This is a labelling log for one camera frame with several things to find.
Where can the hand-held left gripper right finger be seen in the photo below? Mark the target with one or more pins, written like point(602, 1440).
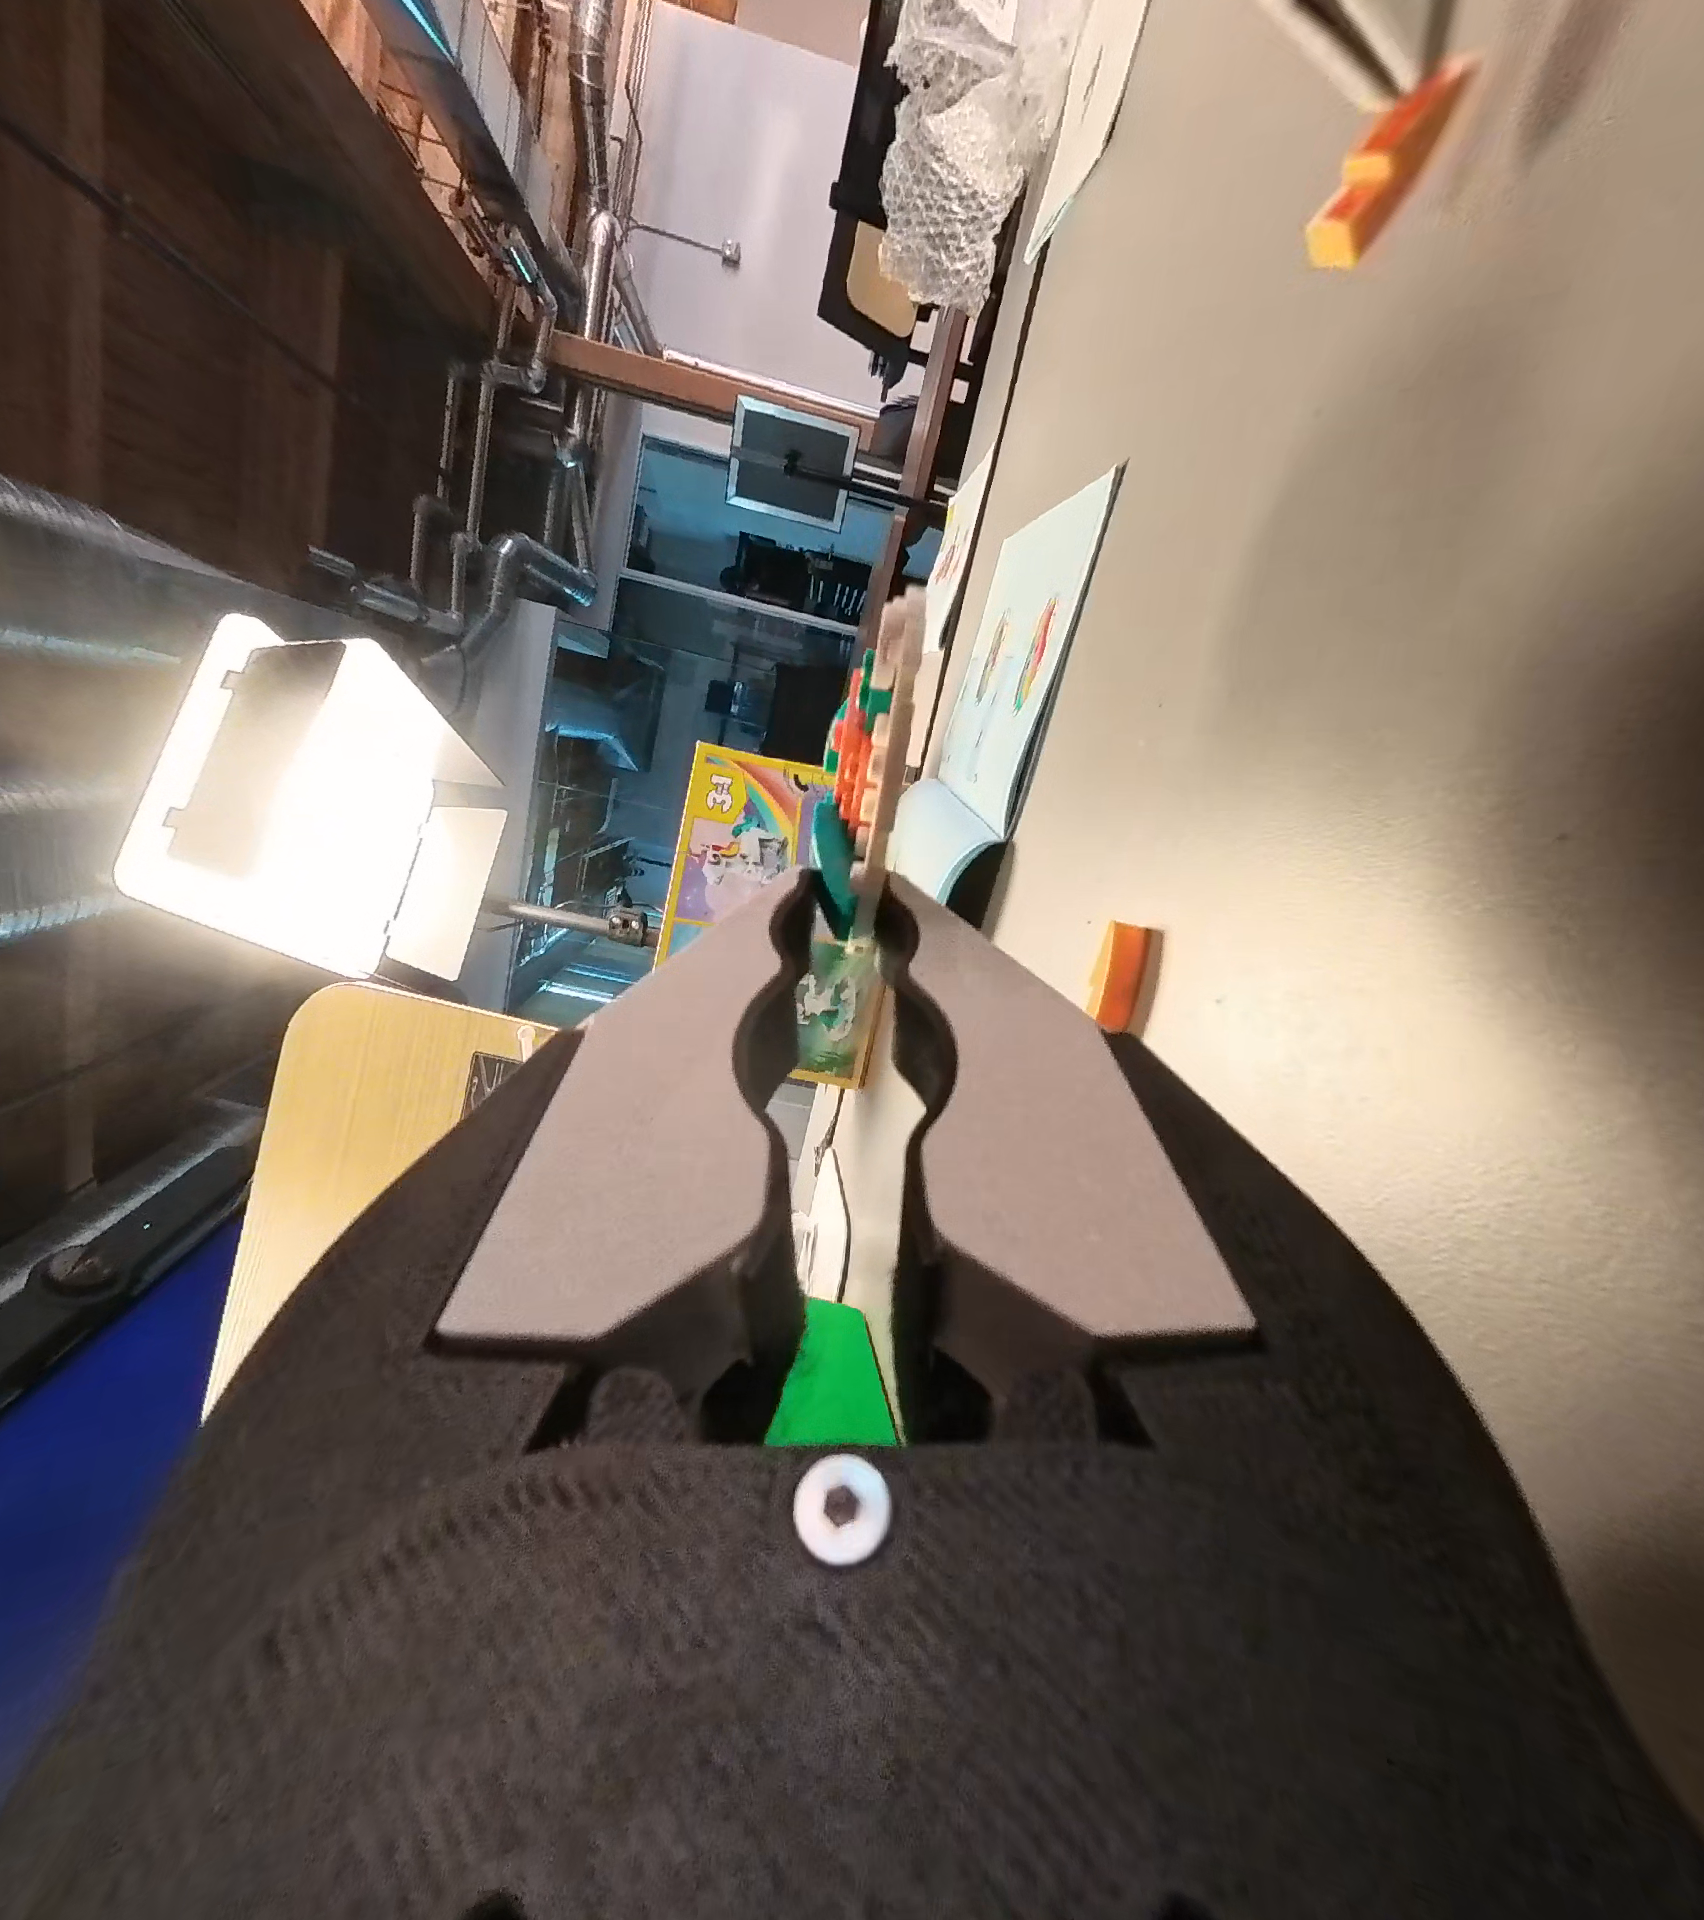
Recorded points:
point(1076, 1182)

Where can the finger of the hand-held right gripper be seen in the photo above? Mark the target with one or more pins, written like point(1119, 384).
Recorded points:
point(1366, 31)

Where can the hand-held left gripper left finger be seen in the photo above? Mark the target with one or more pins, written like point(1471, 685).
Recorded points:
point(612, 1182)

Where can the orange curved lego piece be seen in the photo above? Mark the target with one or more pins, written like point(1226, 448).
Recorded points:
point(1393, 158)
point(1126, 976)

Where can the round colourful lego model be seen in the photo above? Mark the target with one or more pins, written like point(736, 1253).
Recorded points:
point(873, 738)

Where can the colourful lego set box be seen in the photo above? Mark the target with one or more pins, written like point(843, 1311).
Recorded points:
point(724, 855)

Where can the wooden side table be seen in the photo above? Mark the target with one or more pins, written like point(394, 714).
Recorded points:
point(377, 1145)

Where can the white paper sheet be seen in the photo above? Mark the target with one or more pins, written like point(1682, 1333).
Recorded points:
point(1088, 120)

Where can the green screen cloth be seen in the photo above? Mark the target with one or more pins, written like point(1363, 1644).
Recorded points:
point(830, 1382)

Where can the clear bubble wrap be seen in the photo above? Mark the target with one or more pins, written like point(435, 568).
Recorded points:
point(963, 137)

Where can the bright studio light panel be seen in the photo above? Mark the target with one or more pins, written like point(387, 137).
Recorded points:
point(296, 793)

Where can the open instruction booklet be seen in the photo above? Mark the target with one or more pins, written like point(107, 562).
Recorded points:
point(1028, 678)

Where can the printed paper sheet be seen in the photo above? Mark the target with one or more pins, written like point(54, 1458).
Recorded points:
point(953, 562)

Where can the grey ceiling pipes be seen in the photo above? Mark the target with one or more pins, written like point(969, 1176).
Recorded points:
point(521, 555)

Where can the white framed board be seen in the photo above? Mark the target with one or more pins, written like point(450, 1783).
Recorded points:
point(792, 463)

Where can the ribbed metal duct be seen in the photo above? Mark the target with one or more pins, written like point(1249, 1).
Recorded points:
point(28, 631)

